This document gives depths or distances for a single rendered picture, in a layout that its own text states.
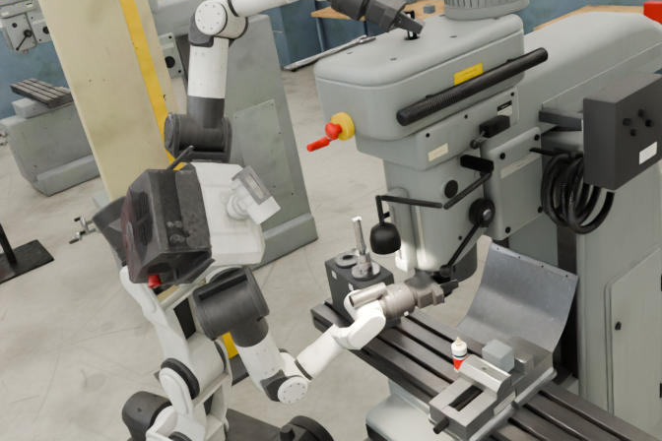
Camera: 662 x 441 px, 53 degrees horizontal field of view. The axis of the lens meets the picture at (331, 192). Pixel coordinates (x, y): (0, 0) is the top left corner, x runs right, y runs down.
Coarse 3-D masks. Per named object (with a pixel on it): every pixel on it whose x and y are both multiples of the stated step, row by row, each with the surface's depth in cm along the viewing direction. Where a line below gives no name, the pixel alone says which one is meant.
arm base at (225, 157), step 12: (168, 120) 160; (228, 120) 164; (168, 132) 159; (228, 132) 163; (168, 144) 159; (228, 144) 164; (192, 156) 161; (204, 156) 162; (216, 156) 163; (228, 156) 165
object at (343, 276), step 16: (336, 256) 213; (352, 256) 212; (336, 272) 208; (352, 272) 203; (384, 272) 202; (336, 288) 213; (352, 288) 201; (336, 304) 218; (352, 320) 211; (400, 320) 208
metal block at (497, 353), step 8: (496, 344) 171; (488, 352) 169; (496, 352) 168; (504, 352) 168; (512, 352) 169; (488, 360) 170; (496, 360) 167; (504, 360) 167; (512, 360) 170; (504, 368) 168
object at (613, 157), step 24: (600, 96) 142; (624, 96) 140; (648, 96) 145; (600, 120) 142; (624, 120) 141; (648, 120) 147; (600, 144) 145; (624, 144) 144; (648, 144) 150; (600, 168) 147; (624, 168) 146
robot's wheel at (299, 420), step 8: (296, 416) 232; (304, 416) 230; (296, 424) 228; (304, 424) 226; (312, 424) 226; (320, 424) 227; (312, 432) 224; (320, 432) 225; (328, 432) 227; (320, 440) 224; (328, 440) 225
